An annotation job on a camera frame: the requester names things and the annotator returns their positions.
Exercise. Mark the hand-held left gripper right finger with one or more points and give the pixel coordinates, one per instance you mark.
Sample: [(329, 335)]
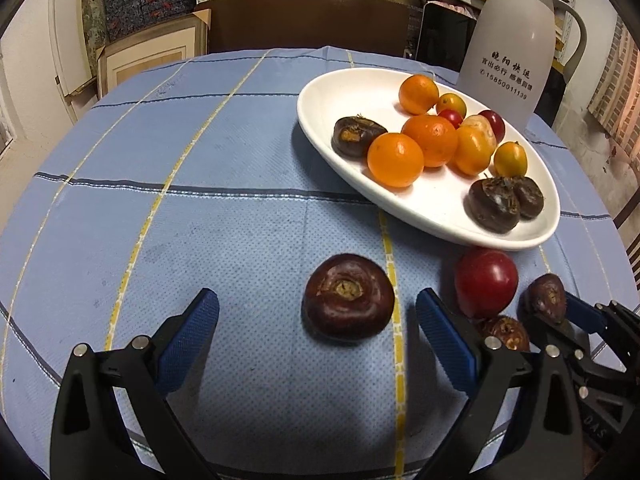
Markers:
[(445, 340)]

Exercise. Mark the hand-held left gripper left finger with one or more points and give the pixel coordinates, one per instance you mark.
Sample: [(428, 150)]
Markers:
[(192, 340)]

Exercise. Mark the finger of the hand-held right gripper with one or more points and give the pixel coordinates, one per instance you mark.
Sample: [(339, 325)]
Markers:
[(555, 332), (585, 314)]

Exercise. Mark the dark brown water chestnut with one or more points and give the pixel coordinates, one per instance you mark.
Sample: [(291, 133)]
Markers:
[(530, 197), (506, 332), (547, 296)]

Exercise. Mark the large red tomato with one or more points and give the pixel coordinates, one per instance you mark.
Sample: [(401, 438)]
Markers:
[(486, 282)]

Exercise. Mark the smooth dark water chestnut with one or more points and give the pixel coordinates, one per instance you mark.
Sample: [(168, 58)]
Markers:
[(348, 297)]

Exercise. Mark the white oval plate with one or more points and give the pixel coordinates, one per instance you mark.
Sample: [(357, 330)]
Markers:
[(430, 205)]

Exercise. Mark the water chestnut with dry husk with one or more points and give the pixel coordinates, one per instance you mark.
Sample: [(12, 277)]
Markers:
[(494, 205)]

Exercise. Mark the orange-yellow cherry tomato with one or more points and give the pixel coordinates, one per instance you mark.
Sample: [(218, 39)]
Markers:
[(510, 159)]

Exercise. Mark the round orange mandarin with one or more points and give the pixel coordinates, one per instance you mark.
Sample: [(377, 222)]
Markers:
[(395, 159)]

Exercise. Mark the orange kumquat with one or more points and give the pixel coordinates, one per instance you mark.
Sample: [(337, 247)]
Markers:
[(472, 151)]

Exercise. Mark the large orange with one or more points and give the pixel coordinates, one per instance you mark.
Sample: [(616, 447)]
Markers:
[(430, 140)]

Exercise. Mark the pale yellow round fruit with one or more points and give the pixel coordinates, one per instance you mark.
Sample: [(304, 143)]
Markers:
[(481, 125)]

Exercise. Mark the water chestnut with orange patches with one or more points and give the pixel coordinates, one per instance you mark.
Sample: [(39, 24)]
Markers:
[(357, 136)]

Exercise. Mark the dark wooden chair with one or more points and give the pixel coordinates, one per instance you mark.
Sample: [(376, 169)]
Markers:
[(629, 225)]

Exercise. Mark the blue checked tablecloth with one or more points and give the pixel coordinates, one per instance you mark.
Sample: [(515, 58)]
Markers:
[(200, 185)]

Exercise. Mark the dark red cherry tomato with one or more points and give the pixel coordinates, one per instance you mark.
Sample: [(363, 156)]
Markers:
[(496, 124)]

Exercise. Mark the small red cherry tomato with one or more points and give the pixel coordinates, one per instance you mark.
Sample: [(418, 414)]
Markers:
[(451, 117)]

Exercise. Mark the yellow cherry tomato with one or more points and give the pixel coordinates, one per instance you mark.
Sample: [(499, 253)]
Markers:
[(452, 103)]

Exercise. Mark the small mandarin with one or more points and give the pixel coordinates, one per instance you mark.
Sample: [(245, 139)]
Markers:
[(419, 93)]

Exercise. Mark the white thermos jug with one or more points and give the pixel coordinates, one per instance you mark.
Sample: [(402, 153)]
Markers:
[(520, 45)]

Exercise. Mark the black tablet screen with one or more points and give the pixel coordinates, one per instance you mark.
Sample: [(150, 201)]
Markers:
[(442, 35)]

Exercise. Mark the brown board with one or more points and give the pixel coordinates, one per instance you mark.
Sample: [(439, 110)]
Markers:
[(305, 25)]

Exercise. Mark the patterned storage box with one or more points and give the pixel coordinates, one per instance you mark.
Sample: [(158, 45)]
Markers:
[(147, 7)]

